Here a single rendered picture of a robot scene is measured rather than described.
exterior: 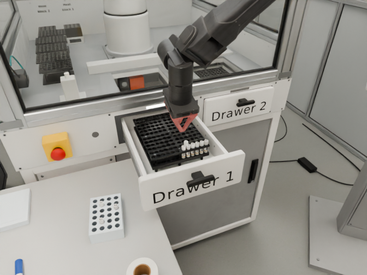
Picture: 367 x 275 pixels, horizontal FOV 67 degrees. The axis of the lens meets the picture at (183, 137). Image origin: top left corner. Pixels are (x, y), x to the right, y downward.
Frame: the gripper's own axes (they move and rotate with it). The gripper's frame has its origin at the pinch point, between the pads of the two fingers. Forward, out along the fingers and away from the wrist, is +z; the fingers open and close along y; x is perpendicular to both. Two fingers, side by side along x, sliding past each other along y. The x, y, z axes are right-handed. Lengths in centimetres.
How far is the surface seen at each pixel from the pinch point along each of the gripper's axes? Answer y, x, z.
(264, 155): 16, -48, 48
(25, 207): 0.7, 45.7, 18.9
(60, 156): 9.4, 33.8, 11.1
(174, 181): -12.8, 5.9, 6.1
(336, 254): -25, -79, 96
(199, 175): -14.0, -0.4, 4.8
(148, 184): -12.8, 12.3, 4.4
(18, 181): 92, 88, 112
